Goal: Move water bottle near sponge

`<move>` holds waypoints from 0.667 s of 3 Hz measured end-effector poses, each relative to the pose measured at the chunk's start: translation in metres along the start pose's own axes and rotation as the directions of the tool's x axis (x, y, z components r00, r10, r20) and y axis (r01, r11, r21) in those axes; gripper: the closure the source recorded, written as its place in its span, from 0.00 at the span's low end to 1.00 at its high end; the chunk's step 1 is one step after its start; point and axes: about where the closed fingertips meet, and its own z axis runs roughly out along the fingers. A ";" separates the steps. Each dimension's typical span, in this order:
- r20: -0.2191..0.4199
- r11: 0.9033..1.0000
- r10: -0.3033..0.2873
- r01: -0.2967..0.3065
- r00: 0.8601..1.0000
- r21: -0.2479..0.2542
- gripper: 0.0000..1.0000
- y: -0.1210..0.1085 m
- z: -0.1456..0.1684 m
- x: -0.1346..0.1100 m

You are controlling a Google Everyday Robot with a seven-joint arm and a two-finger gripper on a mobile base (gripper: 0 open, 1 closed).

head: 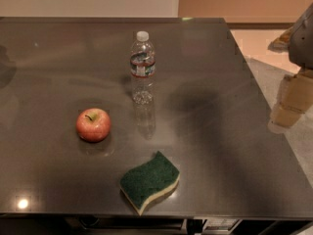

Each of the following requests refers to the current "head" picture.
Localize green and yellow sponge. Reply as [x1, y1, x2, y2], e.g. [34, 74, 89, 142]
[119, 151, 180, 215]

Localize red apple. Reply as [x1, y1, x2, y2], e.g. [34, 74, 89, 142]
[75, 108, 112, 143]

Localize clear plastic water bottle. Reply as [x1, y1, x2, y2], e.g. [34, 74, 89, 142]
[129, 30, 157, 105]

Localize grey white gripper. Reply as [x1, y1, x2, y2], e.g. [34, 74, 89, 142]
[268, 3, 313, 134]

